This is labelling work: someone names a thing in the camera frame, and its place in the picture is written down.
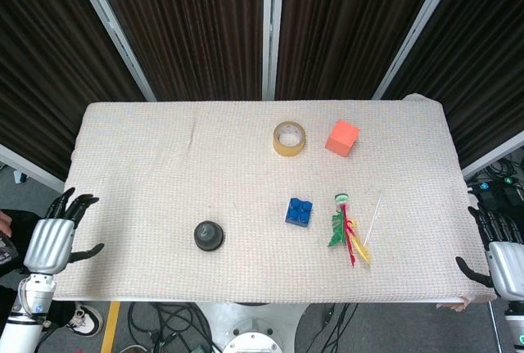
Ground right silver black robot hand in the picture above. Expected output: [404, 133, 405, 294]
[455, 204, 524, 301]

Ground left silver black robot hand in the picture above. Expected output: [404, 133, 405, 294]
[23, 187, 105, 275]

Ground black round lid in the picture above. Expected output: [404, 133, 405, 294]
[193, 224, 225, 252]

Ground black electronics box with lights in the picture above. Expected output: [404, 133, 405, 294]
[470, 176, 524, 210]

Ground white black sneaker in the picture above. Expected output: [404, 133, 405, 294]
[65, 303, 104, 337]

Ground yellow floor tape strip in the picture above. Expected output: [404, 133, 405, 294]
[100, 301, 122, 353]

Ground clear plastic straw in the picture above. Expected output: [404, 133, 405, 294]
[364, 193, 384, 246]

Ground beige woven table cloth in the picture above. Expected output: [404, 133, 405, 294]
[52, 93, 499, 305]

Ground colourful feather shuttlecock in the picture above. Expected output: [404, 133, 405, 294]
[327, 192, 373, 269]

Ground orange foam cube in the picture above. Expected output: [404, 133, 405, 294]
[324, 120, 361, 158]

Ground blue studded building block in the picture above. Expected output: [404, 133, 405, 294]
[284, 197, 314, 229]

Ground yellow packing tape roll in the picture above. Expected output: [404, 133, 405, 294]
[273, 120, 307, 157]

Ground aluminium partition bottom rail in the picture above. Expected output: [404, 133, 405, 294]
[461, 129, 524, 180]
[0, 143, 66, 195]

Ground black floor cable bundle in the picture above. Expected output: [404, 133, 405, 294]
[129, 302, 214, 353]

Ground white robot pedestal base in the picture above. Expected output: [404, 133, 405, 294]
[196, 301, 312, 353]

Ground aluminium partition post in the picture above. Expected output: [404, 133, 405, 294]
[371, 0, 467, 101]
[260, 0, 287, 101]
[66, 0, 157, 102]

